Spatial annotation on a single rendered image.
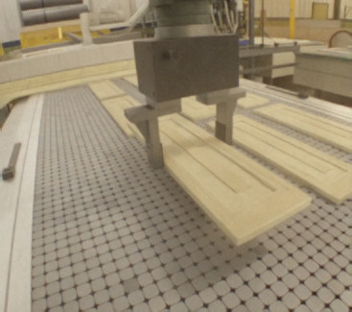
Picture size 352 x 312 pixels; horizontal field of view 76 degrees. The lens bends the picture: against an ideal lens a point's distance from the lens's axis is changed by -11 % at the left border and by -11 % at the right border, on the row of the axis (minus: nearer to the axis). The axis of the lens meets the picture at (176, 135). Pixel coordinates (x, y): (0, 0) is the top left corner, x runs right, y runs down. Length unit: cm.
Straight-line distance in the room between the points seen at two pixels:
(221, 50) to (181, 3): 14
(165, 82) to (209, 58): 12
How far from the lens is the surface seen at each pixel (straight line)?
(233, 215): 48
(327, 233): 66
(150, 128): 60
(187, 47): 56
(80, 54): 261
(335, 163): 91
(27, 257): 68
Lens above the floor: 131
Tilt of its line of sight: 24 degrees down
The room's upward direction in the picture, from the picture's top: 5 degrees counter-clockwise
